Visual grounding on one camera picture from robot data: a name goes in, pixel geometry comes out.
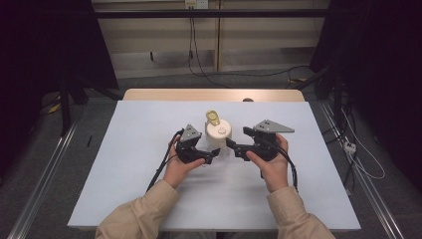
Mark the wooden table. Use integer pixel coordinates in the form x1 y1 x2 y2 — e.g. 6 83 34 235
122 88 306 103

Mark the white floor cable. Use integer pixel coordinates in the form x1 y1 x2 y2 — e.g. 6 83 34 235
340 108 386 181

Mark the person's right hand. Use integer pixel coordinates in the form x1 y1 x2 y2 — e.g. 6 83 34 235
245 132 291 193

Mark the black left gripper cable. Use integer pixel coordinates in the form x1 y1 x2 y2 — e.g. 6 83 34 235
145 127 185 193

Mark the white table mat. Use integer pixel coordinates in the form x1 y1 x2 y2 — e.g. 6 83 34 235
67 100 362 232

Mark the white wall outlet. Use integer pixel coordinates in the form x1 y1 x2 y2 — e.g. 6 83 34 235
184 0 210 10

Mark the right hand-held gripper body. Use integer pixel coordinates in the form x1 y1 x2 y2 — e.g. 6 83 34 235
233 119 296 163

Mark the black horizontal metal bar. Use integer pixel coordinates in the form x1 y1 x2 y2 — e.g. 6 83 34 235
94 9 332 20

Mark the clear bottle with cream lid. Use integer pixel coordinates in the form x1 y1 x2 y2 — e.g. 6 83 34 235
203 110 234 157

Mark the black metal stand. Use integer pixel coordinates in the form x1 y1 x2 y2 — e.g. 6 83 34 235
59 76 91 137
293 63 346 133

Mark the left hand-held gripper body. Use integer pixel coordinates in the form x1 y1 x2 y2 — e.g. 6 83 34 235
174 123 213 165

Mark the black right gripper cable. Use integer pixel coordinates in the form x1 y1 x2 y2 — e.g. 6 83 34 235
274 140 300 193

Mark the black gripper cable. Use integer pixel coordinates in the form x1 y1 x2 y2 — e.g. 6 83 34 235
145 127 185 193
274 140 300 193

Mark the black hanging cable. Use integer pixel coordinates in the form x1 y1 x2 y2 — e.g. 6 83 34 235
186 16 312 89

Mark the aluminium floor rail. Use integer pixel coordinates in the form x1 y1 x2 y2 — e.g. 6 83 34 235
317 100 406 239
6 120 83 239

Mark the person's left hand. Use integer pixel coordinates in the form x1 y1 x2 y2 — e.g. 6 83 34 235
162 133 207 189

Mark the white power strip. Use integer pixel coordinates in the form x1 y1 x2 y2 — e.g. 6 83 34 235
343 140 357 155

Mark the black curtain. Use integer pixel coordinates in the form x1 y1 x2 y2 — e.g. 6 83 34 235
0 0 119 180
310 0 422 193

